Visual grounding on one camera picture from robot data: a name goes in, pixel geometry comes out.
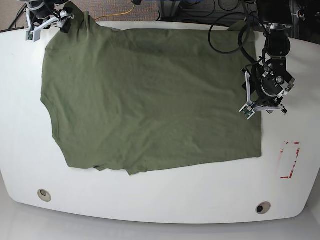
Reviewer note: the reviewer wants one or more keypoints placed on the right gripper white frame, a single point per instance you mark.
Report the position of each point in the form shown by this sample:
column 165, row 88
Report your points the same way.
column 63, row 23

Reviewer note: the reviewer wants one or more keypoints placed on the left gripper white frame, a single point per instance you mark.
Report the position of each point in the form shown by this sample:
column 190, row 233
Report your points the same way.
column 252, row 107

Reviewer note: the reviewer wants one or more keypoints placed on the olive green t-shirt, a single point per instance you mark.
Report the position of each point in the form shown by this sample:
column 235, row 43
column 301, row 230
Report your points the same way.
column 144, row 100

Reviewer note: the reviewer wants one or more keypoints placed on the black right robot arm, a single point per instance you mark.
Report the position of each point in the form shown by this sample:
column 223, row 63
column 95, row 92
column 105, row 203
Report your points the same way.
column 42, row 14

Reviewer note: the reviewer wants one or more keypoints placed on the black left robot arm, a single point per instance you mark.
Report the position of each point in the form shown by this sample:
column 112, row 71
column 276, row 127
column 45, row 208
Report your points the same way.
column 268, row 81

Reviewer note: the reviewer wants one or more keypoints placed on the red tape rectangle marking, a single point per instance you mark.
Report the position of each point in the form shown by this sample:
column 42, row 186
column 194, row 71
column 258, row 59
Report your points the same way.
column 288, row 158

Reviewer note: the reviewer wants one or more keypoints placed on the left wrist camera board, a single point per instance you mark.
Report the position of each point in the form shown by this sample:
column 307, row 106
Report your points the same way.
column 247, row 111

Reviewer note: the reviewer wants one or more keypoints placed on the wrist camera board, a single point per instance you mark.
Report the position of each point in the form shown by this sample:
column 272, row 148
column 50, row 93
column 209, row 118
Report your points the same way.
column 30, row 36
column 247, row 111

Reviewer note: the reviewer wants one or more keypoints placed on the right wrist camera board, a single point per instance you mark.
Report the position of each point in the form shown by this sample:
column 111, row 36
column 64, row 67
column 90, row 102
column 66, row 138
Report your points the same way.
column 30, row 36

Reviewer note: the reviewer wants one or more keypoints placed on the right table cable grommet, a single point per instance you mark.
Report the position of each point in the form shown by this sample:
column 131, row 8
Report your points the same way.
column 263, row 208

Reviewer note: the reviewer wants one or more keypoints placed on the table cable grommet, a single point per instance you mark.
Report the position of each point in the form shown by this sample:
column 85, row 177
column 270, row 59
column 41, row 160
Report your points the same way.
column 263, row 208
column 44, row 195

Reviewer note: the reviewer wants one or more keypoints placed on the left table cable grommet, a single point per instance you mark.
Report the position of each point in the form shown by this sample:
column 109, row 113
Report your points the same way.
column 44, row 195

